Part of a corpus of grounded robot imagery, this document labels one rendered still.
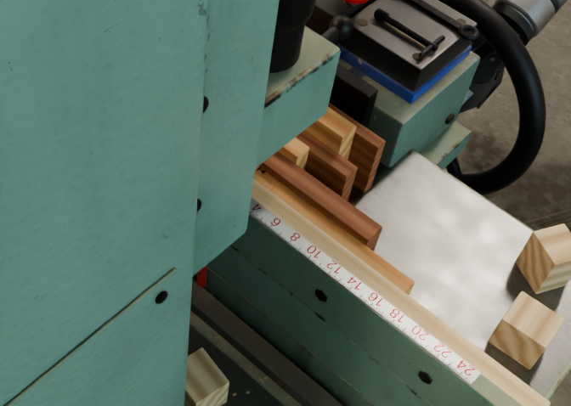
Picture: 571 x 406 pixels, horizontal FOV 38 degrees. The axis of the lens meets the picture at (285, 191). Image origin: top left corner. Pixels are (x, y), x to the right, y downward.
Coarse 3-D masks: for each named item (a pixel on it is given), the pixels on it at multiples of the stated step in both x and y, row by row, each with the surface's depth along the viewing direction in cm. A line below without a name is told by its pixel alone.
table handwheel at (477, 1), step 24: (456, 0) 87; (480, 0) 87; (480, 24) 87; (504, 24) 86; (480, 48) 89; (504, 48) 86; (528, 72) 87; (528, 96) 88; (528, 120) 89; (528, 144) 91; (456, 168) 102; (504, 168) 96; (528, 168) 95; (480, 192) 100
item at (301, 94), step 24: (312, 48) 61; (336, 48) 62; (288, 72) 59; (312, 72) 60; (288, 96) 59; (312, 96) 62; (264, 120) 58; (288, 120) 61; (312, 120) 65; (264, 144) 61
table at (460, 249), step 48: (432, 144) 84; (384, 192) 76; (432, 192) 76; (384, 240) 72; (432, 240) 73; (480, 240) 73; (240, 288) 73; (432, 288) 70; (480, 288) 70; (528, 288) 71; (336, 336) 66; (480, 336) 67; (384, 384) 66; (528, 384) 65
